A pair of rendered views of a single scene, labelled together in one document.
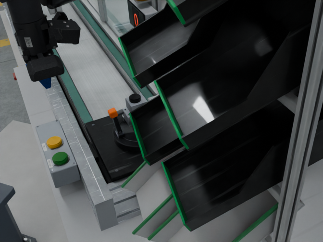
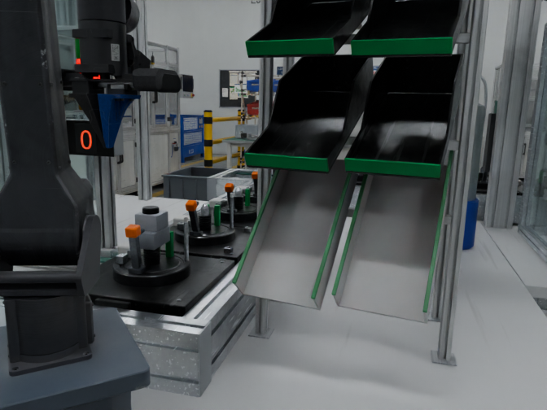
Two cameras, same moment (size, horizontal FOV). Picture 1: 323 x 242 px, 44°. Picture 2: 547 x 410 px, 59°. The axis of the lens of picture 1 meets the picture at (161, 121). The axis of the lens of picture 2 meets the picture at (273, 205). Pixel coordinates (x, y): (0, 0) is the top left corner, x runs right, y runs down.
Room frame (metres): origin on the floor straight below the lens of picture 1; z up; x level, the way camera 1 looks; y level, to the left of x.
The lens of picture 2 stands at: (0.16, 0.62, 1.28)
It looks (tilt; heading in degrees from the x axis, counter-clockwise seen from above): 12 degrees down; 305
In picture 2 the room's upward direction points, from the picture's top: 1 degrees clockwise
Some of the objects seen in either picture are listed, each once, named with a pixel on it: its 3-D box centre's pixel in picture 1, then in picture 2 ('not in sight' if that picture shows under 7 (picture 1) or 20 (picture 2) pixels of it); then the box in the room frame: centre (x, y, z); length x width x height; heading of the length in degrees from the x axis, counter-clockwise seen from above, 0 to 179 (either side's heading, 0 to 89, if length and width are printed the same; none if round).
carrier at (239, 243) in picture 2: not in sight; (204, 220); (0.92, -0.18, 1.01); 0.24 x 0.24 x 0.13; 21
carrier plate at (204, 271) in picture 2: (139, 137); (152, 277); (0.83, 0.06, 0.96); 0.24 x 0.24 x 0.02; 21
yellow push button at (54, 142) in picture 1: (54, 143); not in sight; (0.83, 0.29, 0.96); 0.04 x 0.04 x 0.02
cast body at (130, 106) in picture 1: (139, 106); (154, 224); (0.83, 0.05, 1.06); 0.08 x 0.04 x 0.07; 112
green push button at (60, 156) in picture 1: (60, 159); not in sight; (0.76, 0.27, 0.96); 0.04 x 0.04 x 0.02
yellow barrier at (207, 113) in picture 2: not in sight; (241, 140); (6.10, -6.59, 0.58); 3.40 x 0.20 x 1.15; 110
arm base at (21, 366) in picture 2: not in sight; (49, 319); (0.55, 0.41, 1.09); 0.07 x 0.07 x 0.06; 65
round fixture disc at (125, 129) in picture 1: (139, 131); (152, 268); (0.83, 0.06, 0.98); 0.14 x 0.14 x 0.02
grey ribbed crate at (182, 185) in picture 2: not in sight; (222, 191); (2.16, -1.62, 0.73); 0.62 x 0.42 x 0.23; 21
